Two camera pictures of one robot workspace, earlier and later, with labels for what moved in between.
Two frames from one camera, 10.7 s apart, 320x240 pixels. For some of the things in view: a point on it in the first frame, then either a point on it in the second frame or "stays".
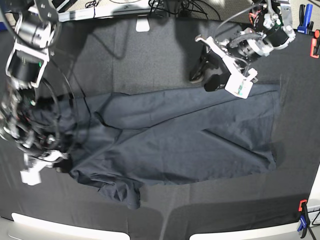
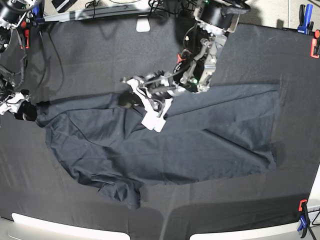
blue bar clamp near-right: [304, 220] stays
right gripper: [252, 72] to [154, 88]
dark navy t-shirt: [126, 141] stays
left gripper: [24, 126] to [22, 109]
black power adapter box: [61, 6] stays
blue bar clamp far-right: [305, 25] stays
